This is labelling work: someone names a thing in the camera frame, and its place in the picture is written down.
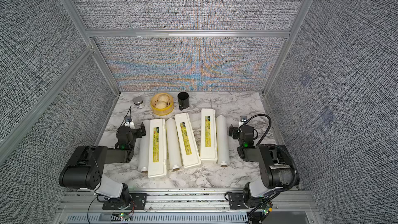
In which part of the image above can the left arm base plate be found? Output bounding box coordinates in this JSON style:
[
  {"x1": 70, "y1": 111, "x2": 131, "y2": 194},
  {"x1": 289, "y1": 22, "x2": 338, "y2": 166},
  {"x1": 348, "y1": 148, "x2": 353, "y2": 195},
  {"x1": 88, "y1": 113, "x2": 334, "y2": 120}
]
[{"x1": 102, "y1": 193, "x2": 147, "y2": 211}]

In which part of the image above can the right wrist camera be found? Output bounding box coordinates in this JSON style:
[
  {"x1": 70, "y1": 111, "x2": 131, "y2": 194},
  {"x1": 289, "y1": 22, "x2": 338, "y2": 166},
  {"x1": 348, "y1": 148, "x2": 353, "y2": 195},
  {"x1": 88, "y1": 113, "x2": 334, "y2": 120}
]
[{"x1": 238, "y1": 115, "x2": 248, "y2": 127}]

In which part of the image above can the yellow bowl with eggs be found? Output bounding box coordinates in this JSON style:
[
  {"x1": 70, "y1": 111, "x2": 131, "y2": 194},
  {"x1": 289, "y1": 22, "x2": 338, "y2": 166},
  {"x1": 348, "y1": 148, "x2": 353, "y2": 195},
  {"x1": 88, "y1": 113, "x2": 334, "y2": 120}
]
[{"x1": 150, "y1": 93, "x2": 175, "y2": 116}]

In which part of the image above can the aluminium front rail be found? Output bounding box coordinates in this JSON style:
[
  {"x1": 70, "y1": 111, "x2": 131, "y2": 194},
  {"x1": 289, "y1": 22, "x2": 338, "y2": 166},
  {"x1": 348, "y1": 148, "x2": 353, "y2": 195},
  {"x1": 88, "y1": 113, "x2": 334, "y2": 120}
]
[{"x1": 52, "y1": 188, "x2": 322, "y2": 224}]

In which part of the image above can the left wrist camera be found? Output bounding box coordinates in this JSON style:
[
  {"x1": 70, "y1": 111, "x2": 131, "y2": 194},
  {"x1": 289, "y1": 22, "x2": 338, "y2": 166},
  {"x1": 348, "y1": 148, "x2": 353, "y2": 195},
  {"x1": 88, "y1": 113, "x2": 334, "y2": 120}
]
[{"x1": 124, "y1": 115, "x2": 135, "y2": 129}]

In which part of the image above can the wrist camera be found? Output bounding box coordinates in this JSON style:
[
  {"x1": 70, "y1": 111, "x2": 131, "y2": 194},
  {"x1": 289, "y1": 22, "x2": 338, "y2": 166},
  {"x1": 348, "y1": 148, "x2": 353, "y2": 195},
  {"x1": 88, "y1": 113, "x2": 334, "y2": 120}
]
[
  {"x1": 238, "y1": 115, "x2": 248, "y2": 127},
  {"x1": 124, "y1": 115, "x2": 135, "y2": 129}
]

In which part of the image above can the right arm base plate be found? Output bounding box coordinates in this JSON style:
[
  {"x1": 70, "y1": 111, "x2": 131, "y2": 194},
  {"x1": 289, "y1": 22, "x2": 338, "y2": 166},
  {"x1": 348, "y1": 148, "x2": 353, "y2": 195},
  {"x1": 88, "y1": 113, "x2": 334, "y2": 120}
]
[{"x1": 224, "y1": 191, "x2": 266, "y2": 209}]

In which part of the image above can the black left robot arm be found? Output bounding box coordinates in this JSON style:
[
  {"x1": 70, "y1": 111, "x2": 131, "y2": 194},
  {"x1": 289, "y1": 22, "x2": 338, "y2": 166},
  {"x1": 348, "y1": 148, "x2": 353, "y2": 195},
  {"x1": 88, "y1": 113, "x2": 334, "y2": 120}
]
[{"x1": 59, "y1": 123, "x2": 147, "y2": 211}]

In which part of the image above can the small silver lidded jar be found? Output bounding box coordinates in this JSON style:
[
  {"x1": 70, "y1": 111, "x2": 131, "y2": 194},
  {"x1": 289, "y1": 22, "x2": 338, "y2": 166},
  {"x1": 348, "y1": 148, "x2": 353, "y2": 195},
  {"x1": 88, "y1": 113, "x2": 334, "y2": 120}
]
[{"x1": 133, "y1": 96, "x2": 145, "y2": 109}]

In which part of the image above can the plastic wrap roll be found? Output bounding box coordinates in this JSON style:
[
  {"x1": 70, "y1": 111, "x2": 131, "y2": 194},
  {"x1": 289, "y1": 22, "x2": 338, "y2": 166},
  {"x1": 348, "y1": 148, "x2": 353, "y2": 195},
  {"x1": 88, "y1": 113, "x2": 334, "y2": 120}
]
[
  {"x1": 216, "y1": 115, "x2": 230, "y2": 168},
  {"x1": 166, "y1": 118, "x2": 182, "y2": 171},
  {"x1": 138, "y1": 120, "x2": 150, "y2": 173}
]

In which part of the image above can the black cup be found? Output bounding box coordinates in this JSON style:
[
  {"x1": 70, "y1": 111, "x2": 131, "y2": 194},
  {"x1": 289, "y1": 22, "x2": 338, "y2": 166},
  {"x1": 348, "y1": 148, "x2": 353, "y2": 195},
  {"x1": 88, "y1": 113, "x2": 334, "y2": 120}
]
[{"x1": 177, "y1": 92, "x2": 190, "y2": 111}]

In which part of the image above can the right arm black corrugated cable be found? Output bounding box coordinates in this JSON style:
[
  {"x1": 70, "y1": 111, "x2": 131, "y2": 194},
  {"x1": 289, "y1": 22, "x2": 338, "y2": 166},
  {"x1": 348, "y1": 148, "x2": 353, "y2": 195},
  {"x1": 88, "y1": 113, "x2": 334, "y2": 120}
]
[{"x1": 245, "y1": 113, "x2": 300, "y2": 194}]

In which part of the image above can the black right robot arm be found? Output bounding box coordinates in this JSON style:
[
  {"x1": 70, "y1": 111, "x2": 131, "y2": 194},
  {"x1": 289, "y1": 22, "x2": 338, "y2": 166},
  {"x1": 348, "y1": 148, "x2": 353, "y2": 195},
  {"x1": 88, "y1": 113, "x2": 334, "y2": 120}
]
[{"x1": 229, "y1": 124, "x2": 300, "y2": 208}]

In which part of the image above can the white wrap dispenser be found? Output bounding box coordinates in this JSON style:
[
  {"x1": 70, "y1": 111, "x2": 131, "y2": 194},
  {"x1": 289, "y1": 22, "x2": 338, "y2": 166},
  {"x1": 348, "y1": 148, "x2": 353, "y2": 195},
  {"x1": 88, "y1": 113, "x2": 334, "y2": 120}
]
[
  {"x1": 174, "y1": 113, "x2": 201, "y2": 169},
  {"x1": 200, "y1": 108, "x2": 218, "y2": 163},
  {"x1": 148, "y1": 119, "x2": 167, "y2": 178}
]

